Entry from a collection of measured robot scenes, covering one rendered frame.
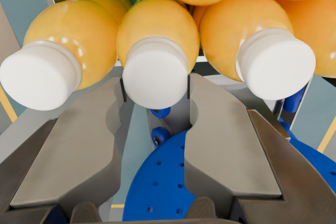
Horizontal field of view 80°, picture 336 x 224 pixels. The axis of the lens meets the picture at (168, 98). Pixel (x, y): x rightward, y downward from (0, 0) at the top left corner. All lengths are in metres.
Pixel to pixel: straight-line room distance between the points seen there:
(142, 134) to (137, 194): 1.42
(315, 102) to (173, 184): 1.64
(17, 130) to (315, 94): 1.73
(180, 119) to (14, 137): 0.52
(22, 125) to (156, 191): 0.59
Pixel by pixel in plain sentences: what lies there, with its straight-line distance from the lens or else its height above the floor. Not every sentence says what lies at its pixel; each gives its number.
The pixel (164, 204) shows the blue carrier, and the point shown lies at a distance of 0.26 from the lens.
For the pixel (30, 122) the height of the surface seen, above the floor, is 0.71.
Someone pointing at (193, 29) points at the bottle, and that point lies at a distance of 0.16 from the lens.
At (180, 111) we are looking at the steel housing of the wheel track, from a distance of 0.36.
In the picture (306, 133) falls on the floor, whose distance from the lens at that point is 2.02.
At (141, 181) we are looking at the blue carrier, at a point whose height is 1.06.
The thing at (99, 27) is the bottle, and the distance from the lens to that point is 0.18.
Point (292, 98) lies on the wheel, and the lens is 0.33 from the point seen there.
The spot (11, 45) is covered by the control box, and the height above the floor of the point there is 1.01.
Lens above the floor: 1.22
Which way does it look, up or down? 57 degrees down
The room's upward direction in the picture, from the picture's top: 179 degrees clockwise
